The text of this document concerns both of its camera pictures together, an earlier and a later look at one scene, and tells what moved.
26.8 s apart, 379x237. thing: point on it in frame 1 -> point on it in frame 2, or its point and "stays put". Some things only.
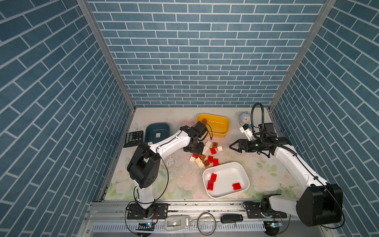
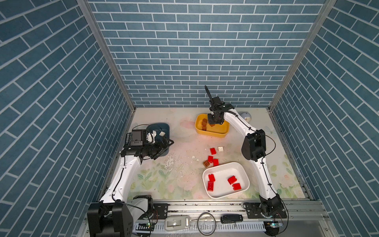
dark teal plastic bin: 155,132 stays put
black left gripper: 199,151 -> 160,148
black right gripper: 240,142 -> 210,121
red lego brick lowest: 215,162 stays put
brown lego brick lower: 206,163 stays put
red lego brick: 210,185 stays put
